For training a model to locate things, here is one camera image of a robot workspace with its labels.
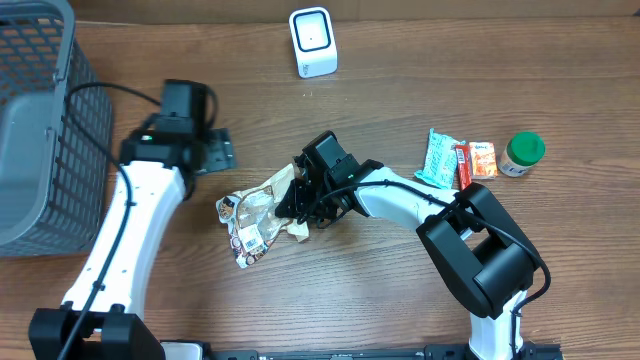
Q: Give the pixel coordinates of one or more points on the red white snack packet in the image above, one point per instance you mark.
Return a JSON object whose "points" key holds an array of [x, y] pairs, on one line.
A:
{"points": [[463, 165]]}

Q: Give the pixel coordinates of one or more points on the green lid jar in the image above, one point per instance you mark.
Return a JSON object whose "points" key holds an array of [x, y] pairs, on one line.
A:
{"points": [[521, 153]]}

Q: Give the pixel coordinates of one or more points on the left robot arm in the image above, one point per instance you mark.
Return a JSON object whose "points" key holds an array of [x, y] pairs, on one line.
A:
{"points": [[101, 315]]}

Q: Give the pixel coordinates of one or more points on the white brown snack bag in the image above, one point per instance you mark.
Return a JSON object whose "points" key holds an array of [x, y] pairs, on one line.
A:
{"points": [[251, 221]]}

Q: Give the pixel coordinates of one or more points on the teal tissue packet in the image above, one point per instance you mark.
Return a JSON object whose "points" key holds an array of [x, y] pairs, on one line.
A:
{"points": [[440, 162]]}

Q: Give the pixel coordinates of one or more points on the grey plastic mesh basket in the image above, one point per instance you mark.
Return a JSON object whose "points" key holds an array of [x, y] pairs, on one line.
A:
{"points": [[53, 174]]}

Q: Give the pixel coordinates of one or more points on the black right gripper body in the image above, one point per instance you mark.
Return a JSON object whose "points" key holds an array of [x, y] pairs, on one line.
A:
{"points": [[298, 195]]}

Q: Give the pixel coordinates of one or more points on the white barcode scanner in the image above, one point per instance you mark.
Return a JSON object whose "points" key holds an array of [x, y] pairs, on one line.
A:
{"points": [[313, 42]]}

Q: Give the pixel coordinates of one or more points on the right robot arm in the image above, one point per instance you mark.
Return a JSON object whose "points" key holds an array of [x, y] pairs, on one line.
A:
{"points": [[484, 258]]}

